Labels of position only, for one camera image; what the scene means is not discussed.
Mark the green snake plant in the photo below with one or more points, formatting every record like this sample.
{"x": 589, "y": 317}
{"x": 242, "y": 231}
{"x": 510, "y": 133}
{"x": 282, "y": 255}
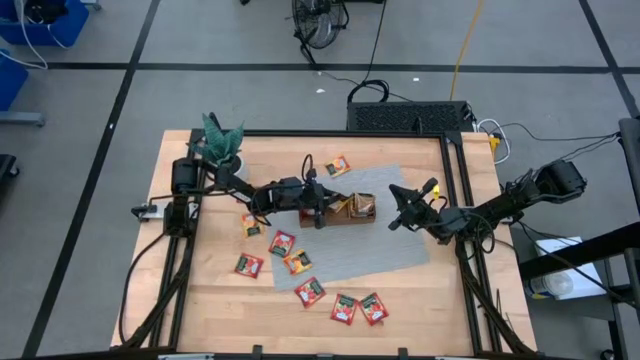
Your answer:
{"x": 220, "y": 142}

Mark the black floor fan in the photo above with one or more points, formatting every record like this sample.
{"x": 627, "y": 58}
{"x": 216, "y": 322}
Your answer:
{"x": 320, "y": 22}

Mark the orange tea packet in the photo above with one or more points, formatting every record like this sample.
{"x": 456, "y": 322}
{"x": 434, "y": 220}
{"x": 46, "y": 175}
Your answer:
{"x": 338, "y": 166}
{"x": 251, "y": 226}

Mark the wooden tea box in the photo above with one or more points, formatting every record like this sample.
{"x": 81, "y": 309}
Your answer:
{"x": 350, "y": 221}

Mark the black perforated computer case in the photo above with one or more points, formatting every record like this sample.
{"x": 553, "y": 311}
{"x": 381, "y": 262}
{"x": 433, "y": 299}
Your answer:
{"x": 405, "y": 116}

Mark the yellow tea packet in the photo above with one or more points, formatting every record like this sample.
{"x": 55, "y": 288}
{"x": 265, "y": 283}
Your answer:
{"x": 342, "y": 206}
{"x": 297, "y": 262}

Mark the large blue bin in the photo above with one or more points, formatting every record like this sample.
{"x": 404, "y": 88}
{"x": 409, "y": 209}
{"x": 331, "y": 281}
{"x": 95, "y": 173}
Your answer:
{"x": 70, "y": 25}

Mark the white plant pot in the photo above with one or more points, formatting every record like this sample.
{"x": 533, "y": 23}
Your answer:
{"x": 240, "y": 164}

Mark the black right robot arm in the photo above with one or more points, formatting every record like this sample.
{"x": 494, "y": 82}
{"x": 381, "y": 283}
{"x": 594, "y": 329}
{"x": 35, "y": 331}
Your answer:
{"x": 505, "y": 205}

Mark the white appliance box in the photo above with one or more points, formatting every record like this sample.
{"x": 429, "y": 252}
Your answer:
{"x": 575, "y": 287}

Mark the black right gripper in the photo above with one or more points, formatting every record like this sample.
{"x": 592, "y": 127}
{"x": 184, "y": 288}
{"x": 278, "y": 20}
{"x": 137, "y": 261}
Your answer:
{"x": 425, "y": 222}

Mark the small blue bin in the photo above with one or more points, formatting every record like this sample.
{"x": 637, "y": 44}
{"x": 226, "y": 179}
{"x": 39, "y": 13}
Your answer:
{"x": 12, "y": 80}

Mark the grey cart base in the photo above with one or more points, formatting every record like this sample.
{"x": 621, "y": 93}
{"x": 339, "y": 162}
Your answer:
{"x": 22, "y": 118}

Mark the black metal stand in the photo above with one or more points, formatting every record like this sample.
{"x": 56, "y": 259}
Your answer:
{"x": 575, "y": 255}

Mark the black caster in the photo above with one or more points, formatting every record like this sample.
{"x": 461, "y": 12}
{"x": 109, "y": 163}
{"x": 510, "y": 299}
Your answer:
{"x": 6, "y": 167}

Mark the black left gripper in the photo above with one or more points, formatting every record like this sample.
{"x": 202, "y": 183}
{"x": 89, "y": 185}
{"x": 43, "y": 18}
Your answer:
{"x": 300, "y": 195}

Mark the grey woven placemat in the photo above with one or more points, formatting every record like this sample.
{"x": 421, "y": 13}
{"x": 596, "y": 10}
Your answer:
{"x": 360, "y": 255}

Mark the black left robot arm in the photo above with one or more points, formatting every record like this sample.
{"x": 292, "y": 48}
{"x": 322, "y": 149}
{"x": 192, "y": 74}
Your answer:
{"x": 185, "y": 175}

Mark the black table clamp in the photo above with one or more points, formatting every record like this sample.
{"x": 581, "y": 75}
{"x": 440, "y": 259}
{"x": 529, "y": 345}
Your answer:
{"x": 256, "y": 351}
{"x": 401, "y": 352}

